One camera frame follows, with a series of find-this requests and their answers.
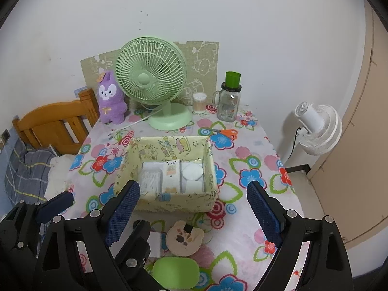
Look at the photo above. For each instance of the glass mug jar green lid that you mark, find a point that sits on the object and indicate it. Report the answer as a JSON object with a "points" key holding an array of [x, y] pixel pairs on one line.
{"points": [[229, 106]]}

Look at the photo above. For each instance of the large white charger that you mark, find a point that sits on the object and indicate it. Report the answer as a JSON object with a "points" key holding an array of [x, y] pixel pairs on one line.
{"points": [[156, 244]]}

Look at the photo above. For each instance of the bear shaped wooden coaster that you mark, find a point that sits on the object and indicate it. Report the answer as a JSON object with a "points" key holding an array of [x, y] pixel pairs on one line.
{"points": [[182, 245]]}

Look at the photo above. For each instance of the white standing fan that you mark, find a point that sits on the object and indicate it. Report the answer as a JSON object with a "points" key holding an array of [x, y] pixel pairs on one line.
{"points": [[321, 127]]}

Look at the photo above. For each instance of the small black object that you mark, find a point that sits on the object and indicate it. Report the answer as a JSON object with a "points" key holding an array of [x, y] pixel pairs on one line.
{"points": [[189, 229]]}

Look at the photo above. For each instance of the green desk fan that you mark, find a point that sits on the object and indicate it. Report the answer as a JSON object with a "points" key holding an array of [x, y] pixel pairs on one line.
{"points": [[144, 78]]}

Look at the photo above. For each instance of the white remote control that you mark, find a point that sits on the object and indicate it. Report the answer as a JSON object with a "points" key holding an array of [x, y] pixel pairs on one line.
{"points": [[171, 177]]}

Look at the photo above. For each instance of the grey plaid quilt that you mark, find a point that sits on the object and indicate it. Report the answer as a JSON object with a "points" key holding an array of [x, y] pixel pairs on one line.
{"points": [[27, 169]]}

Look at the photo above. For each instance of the clear box of white swabs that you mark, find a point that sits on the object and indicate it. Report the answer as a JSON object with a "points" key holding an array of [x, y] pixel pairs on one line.
{"points": [[151, 177]]}

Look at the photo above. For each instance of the green round disc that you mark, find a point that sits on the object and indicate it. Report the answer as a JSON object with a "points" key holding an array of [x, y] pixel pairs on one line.
{"points": [[175, 271]]}

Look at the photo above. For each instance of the purple plush bunny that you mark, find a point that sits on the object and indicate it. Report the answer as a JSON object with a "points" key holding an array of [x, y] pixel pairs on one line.
{"points": [[110, 103]]}

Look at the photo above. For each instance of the beige wooden door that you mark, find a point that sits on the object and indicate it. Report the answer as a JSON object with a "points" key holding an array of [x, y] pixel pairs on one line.
{"points": [[363, 157]]}

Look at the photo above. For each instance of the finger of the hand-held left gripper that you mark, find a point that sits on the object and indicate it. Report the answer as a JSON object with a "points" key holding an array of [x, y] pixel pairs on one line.
{"points": [[57, 206], [138, 239]]}

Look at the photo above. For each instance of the white pillow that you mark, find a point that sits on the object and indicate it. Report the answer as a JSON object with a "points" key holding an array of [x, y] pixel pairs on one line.
{"points": [[57, 175]]}

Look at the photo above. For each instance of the clear cotton swab canister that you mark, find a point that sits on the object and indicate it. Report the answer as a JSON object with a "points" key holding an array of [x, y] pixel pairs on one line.
{"points": [[200, 104]]}

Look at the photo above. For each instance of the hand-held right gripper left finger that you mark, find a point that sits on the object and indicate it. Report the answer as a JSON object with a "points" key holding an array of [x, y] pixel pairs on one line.
{"points": [[121, 212]]}

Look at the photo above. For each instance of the blue paper patch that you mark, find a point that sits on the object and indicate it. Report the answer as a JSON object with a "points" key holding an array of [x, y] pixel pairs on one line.
{"points": [[79, 91]]}

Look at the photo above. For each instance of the small white adapter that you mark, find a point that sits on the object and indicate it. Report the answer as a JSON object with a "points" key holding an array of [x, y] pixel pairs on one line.
{"points": [[194, 185]]}

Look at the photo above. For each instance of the blue wall covering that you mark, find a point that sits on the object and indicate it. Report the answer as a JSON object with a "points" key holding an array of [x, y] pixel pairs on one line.
{"points": [[12, 136]]}

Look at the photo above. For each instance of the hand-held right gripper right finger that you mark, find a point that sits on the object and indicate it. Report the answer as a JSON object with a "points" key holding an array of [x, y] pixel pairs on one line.
{"points": [[265, 215]]}

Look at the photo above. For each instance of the green cartoon wall board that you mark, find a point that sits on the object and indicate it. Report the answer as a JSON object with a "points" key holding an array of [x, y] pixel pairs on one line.
{"points": [[206, 63]]}

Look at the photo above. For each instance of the wooden bed headboard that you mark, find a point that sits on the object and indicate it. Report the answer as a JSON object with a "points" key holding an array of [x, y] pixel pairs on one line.
{"points": [[45, 118]]}

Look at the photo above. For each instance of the yellow cartoon print storage box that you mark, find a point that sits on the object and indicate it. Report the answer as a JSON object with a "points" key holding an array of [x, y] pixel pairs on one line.
{"points": [[182, 201]]}

